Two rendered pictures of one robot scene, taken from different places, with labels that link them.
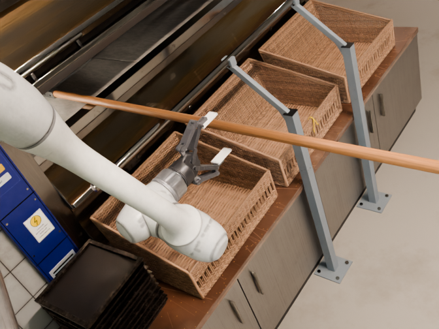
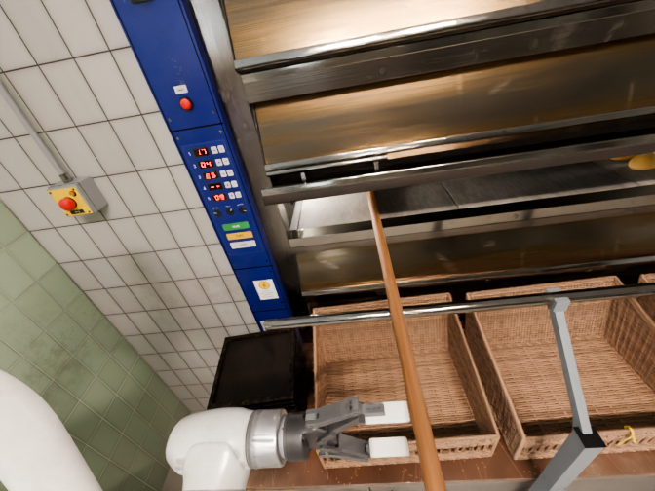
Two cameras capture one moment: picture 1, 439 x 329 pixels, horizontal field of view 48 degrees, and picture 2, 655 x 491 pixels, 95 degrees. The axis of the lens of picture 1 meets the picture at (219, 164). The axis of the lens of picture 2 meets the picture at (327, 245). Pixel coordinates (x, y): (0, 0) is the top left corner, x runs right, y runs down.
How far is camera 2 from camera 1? 1.04 m
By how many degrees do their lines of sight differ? 37
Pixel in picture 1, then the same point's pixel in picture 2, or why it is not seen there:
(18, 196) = (256, 261)
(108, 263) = (278, 365)
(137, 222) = (175, 460)
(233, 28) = (626, 234)
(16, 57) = (309, 146)
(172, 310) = not seen: hidden behind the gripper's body
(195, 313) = (306, 472)
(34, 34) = (341, 132)
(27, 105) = not seen: outside the picture
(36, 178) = (284, 255)
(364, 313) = not seen: outside the picture
